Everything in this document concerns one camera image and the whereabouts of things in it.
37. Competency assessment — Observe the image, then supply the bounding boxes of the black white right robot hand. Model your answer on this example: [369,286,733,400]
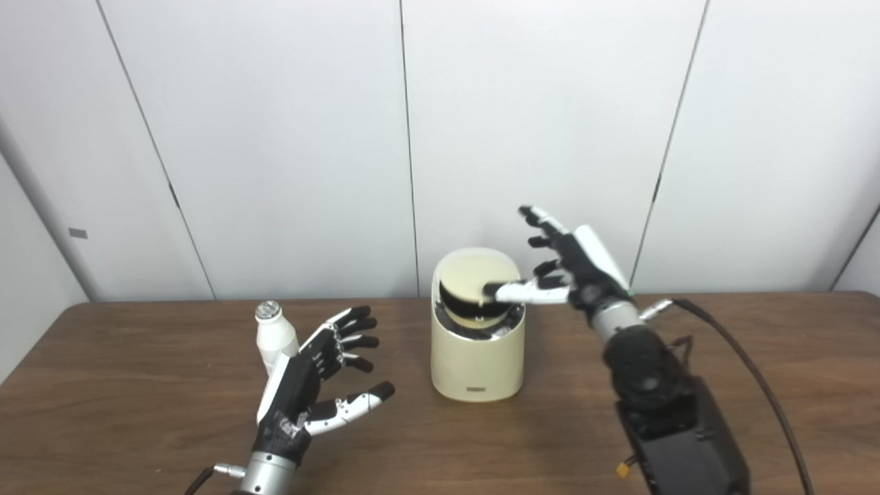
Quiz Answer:
[483,205,635,324]

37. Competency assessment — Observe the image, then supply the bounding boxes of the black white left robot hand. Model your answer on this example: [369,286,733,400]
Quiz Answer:
[253,306,396,465]

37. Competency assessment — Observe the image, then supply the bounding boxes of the small white plastic bottle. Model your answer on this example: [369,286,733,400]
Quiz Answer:
[255,300,300,375]

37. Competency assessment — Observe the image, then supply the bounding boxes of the cream round bin lid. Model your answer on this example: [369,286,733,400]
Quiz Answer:
[440,254,521,327]

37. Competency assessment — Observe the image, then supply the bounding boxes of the cream-colored bin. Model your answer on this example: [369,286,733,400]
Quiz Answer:
[430,247,527,403]

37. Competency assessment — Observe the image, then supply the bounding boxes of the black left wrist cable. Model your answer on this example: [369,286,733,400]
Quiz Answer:
[184,464,247,495]

